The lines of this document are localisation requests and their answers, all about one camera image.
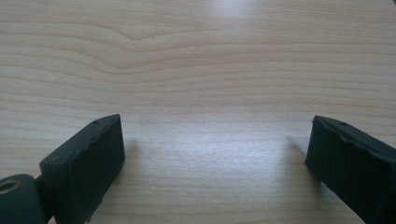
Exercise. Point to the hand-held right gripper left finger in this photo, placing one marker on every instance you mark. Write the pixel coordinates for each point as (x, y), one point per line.
(84, 165)

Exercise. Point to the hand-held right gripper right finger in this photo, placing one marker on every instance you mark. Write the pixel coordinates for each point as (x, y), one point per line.
(355, 165)

